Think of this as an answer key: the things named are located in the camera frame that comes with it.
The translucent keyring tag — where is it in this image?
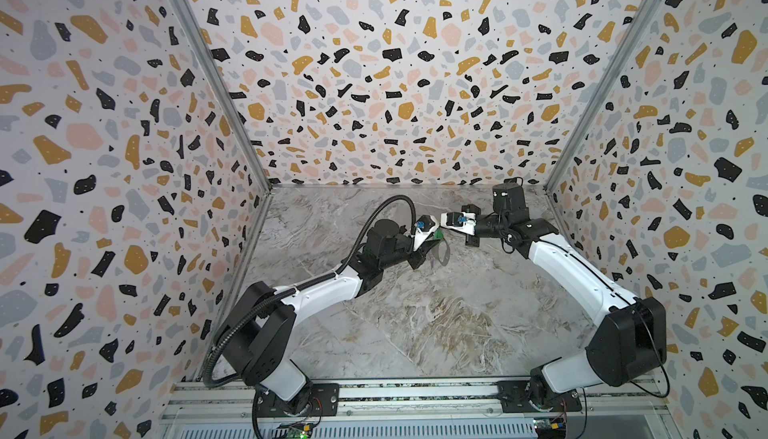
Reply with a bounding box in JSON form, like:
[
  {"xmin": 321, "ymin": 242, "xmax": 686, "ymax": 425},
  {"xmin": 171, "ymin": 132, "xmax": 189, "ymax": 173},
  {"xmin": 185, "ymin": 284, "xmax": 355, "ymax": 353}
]
[{"xmin": 431, "ymin": 240, "xmax": 451, "ymax": 267}]

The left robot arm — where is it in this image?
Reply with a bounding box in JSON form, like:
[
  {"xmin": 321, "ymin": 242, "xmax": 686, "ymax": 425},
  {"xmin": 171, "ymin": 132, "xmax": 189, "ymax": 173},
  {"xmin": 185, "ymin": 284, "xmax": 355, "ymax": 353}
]
[{"xmin": 203, "ymin": 215, "xmax": 439, "ymax": 413}]

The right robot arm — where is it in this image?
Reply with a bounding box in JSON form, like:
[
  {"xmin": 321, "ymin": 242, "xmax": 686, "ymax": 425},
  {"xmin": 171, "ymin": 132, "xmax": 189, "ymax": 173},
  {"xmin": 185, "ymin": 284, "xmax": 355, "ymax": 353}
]
[{"xmin": 441, "ymin": 183, "xmax": 667, "ymax": 411}]

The left electronics board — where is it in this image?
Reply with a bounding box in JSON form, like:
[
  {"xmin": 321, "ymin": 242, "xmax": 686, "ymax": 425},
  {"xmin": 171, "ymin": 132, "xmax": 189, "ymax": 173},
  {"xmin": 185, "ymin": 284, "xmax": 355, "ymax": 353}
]
[{"xmin": 281, "ymin": 423, "xmax": 314, "ymax": 439}]

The electronics board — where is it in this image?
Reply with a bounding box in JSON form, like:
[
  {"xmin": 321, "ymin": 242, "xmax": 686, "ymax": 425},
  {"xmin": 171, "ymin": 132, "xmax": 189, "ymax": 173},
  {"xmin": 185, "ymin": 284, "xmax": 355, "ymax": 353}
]
[
  {"xmin": 534, "ymin": 417, "xmax": 567, "ymax": 439},
  {"xmin": 281, "ymin": 423, "xmax": 314, "ymax": 439}
]

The right electronics board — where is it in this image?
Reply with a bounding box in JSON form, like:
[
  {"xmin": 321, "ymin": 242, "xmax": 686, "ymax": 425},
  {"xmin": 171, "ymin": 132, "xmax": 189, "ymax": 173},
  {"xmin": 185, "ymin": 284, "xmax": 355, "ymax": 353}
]
[{"xmin": 534, "ymin": 417, "xmax": 567, "ymax": 439}]

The right corner aluminium profile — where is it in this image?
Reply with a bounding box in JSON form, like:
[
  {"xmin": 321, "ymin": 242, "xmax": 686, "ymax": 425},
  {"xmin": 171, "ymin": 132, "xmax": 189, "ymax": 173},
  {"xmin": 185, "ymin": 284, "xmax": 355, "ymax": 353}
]
[{"xmin": 544, "ymin": 0, "xmax": 664, "ymax": 198}]

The corner aluminium profile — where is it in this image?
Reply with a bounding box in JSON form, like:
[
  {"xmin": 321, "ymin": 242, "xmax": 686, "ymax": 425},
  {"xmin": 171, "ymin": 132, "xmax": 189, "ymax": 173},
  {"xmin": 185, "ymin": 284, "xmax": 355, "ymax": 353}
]
[
  {"xmin": 169, "ymin": 0, "xmax": 272, "ymax": 194},
  {"xmin": 544, "ymin": 0, "xmax": 664, "ymax": 198}
]

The left corner aluminium profile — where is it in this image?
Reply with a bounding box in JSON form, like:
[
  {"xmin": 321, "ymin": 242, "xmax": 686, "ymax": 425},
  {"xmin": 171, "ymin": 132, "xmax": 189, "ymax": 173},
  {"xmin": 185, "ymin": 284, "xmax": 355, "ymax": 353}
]
[{"xmin": 169, "ymin": 0, "xmax": 272, "ymax": 194}]

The black corrugated cable conduit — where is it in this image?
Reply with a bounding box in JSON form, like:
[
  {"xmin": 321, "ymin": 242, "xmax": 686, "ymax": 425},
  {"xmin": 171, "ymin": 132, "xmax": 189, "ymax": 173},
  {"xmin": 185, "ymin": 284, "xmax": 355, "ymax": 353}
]
[{"xmin": 202, "ymin": 194, "xmax": 418, "ymax": 389}]

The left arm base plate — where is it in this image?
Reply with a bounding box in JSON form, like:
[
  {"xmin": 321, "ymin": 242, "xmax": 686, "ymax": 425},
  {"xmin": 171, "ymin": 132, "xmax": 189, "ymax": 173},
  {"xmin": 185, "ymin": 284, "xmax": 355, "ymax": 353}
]
[{"xmin": 253, "ymin": 383, "xmax": 340, "ymax": 420}]

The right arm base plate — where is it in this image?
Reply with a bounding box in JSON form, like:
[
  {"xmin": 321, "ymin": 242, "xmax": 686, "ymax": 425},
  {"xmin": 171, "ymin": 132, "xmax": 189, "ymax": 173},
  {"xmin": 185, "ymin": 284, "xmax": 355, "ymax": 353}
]
[{"xmin": 497, "ymin": 378, "xmax": 583, "ymax": 413}]

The aluminium mounting rail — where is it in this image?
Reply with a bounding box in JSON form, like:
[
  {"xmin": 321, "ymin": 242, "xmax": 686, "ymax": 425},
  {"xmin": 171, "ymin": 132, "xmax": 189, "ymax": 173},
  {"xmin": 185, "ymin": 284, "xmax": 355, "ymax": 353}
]
[{"xmin": 157, "ymin": 377, "xmax": 681, "ymax": 438}]

